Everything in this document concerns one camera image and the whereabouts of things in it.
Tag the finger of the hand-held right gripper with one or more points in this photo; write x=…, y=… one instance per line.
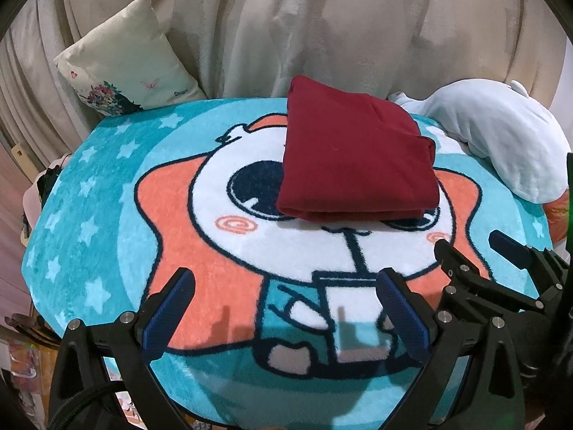
x=512, y=248
x=456, y=264

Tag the red patterned cloth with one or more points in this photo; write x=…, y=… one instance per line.
x=557, y=219

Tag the cream floral pillow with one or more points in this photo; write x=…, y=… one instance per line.
x=125, y=58

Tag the dark red sweater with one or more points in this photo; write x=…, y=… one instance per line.
x=349, y=156

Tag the light wooden slat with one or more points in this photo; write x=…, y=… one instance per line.
x=22, y=159

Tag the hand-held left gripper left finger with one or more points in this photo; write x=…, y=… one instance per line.
x=168, y=313

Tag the turquoise cartoon printed blanket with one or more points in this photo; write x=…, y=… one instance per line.
x=89, y=233

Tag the pale pink cloth item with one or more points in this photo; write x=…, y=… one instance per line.
x=33, y=201

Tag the pale blue plush pillow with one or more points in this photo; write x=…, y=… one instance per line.
x=506, y=139

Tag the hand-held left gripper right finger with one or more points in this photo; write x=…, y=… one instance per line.
x=400, y=313

